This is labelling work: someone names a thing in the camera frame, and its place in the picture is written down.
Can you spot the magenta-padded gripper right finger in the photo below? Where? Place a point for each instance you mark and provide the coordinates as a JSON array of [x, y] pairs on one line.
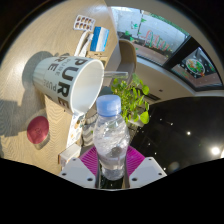
[[146, 172]]

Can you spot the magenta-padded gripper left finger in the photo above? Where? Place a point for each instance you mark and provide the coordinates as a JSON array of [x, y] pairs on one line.
[[77, 173]]

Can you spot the clear bottle with blue cap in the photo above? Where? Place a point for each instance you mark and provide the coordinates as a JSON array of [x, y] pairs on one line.
[[111, 140]]

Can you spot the small blue white carton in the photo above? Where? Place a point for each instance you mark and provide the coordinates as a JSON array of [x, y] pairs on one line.
[[69, 154]]

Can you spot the flat round red coaster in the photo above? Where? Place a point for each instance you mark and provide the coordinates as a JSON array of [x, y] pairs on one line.
[[37, 130]]

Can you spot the group of ceiling lights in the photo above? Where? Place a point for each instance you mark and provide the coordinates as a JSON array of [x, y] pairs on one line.
[[215, 150]]

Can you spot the green potted plant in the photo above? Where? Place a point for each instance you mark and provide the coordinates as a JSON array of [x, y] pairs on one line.
[[133, 100]]

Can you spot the white mug with black lettering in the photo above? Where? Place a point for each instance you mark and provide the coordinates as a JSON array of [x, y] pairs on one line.
[[56, 78]]

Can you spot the white pen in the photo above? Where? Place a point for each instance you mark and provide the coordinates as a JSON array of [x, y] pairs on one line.
[[81, 45]]

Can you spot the blue and white packet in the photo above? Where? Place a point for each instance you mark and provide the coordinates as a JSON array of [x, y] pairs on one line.
[[99, 39]]

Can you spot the pill blister pack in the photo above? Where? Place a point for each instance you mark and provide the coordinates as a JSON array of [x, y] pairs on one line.
[[84, 22]]

